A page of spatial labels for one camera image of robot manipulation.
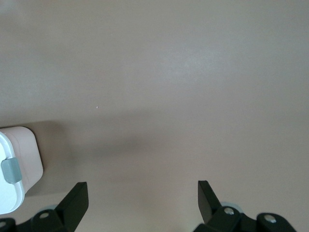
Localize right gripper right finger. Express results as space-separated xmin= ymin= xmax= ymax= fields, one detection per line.
xmin=193 ymin=180 xmax=257 ymax=232

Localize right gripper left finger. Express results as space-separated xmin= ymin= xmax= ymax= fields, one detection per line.
xmin=30 ymin=181 xmax=89 ymax=232

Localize white box lid grey latches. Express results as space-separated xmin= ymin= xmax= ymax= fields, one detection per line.
xmin=0 ymin=130 xmax=25 ymax=215

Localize pink plastic box base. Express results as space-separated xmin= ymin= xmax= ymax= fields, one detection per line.
xmin=0 ymin=126 xmax=44 ymax=194

